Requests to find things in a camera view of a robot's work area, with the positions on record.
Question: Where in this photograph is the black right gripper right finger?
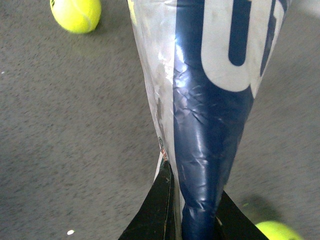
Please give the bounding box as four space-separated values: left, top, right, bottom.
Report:
215 191 268 240

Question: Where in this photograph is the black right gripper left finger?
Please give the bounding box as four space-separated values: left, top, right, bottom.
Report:
119 161 175 240

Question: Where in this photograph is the Wilson tennis ball can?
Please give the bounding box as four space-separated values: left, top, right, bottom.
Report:
127 0 291 240

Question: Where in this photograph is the middle tennis ball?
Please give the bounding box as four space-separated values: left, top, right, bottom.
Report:
49 0 102 34

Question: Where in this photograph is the Wilson 3 tennis ball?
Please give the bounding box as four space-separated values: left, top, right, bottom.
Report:
255 220 304 240

